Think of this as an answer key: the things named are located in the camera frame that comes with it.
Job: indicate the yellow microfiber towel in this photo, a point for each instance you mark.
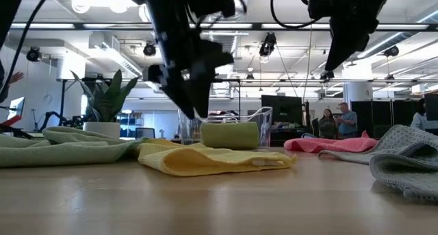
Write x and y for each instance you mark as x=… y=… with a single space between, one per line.
x=205 y=159

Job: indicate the lime green microfiber towel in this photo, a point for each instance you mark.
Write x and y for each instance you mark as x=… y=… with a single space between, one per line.
x=229 y=135

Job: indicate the black ceiling spotlight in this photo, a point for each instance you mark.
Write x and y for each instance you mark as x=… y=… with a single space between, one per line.
x=391 y=51
x=267 y=46
x=327 y=75
x=33 y=54
x=149 y=50

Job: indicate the black background robot arm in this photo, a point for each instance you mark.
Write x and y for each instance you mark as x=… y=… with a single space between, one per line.
x=48 y=115

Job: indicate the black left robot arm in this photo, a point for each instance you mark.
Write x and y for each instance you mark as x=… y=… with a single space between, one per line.
x=8 y=9

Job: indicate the black monitor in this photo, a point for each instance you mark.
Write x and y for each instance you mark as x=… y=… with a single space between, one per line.
x=282 y=108

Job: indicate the black partition screen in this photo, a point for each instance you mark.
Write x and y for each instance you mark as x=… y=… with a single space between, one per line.
x=383 y=115

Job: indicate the person's hand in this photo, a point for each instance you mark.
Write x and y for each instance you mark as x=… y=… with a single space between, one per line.
x=16 y=78

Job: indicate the white-backed monitor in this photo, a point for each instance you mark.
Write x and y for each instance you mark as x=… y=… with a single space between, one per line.
x=17 y=108

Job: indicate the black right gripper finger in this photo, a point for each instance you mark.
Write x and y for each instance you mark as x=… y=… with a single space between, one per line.
x=345 y=46

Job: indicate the clear plastic bin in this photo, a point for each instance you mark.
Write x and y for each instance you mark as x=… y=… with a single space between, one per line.
x=263 y=122

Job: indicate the red bar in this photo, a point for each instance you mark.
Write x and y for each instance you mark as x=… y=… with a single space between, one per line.
x=13 y=121

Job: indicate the grey waffle-weave towel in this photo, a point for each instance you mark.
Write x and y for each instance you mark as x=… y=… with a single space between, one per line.
x=403 y=159

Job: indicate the pink microfiber towel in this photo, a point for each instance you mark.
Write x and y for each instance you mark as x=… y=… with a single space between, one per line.
x=328 y=145

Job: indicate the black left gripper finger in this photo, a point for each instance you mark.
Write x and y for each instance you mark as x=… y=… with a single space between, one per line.
x=208 y=74
x=178 y=57

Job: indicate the sage green microfiber towel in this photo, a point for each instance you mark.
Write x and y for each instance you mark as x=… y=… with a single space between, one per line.
x=68 y=149

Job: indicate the person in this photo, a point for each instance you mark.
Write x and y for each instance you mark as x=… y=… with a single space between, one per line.
x=327 y=125
x=347 y=122
x=418 y=118

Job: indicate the snake plant in white pot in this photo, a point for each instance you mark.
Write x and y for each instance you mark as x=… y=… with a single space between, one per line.
x=106 y=101

